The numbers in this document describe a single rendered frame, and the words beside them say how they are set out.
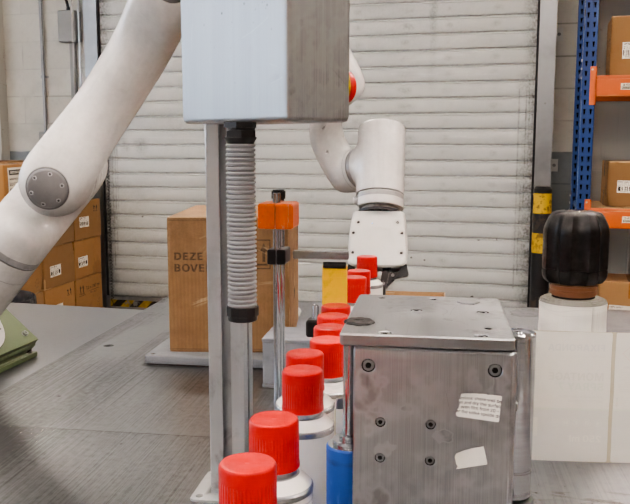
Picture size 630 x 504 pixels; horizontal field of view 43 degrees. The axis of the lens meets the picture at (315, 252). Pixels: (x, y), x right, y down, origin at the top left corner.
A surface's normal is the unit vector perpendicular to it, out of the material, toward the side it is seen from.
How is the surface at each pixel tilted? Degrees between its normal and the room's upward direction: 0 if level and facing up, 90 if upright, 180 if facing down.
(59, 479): 0
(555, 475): 0
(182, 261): 90
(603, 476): 0
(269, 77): 90
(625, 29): 90
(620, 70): 91
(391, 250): 69
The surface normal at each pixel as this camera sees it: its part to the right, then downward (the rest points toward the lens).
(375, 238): -0.15, -0.22
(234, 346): -0.15, 0.13
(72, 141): 0.24, -0.10
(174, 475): 0.00, -0.99
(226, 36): -0.69, 0.10
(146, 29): -0.36, 0.71
